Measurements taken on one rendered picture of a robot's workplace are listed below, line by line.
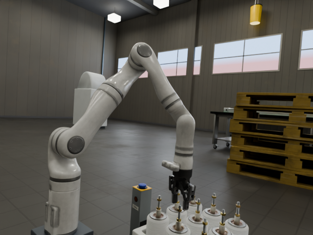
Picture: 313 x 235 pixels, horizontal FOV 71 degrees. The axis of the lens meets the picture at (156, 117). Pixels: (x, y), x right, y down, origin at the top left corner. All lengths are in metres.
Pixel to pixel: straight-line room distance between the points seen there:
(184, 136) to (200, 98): 8.32
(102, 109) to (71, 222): 0.36
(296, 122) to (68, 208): 2.42
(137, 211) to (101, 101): 0.62
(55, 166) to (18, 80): 9.79
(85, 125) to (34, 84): 10.00
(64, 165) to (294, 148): 2.42
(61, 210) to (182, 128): 0.47
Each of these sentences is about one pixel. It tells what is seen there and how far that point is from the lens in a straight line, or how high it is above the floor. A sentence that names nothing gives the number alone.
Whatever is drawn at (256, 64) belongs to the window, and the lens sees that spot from 8.47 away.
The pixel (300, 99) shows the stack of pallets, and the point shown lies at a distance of 2.75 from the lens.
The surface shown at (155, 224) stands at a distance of 1.00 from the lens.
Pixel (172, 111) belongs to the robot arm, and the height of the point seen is 0.70.
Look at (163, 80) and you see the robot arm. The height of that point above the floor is 0.82.
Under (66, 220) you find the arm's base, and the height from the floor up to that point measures 0.35.
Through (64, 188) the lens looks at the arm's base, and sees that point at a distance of 0.75.
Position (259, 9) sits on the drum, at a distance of 8.59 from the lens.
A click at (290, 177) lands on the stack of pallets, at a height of 0.08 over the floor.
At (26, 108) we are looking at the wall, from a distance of 10.59.
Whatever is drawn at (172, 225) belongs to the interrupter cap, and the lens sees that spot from 0.97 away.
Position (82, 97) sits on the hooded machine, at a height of 0.92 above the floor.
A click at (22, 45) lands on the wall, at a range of 10.73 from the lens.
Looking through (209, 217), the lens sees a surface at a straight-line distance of 1.10.
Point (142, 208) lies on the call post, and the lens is 1.16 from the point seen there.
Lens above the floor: 0.71
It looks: 2 degrees down
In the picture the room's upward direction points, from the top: 4 degrees clockwise
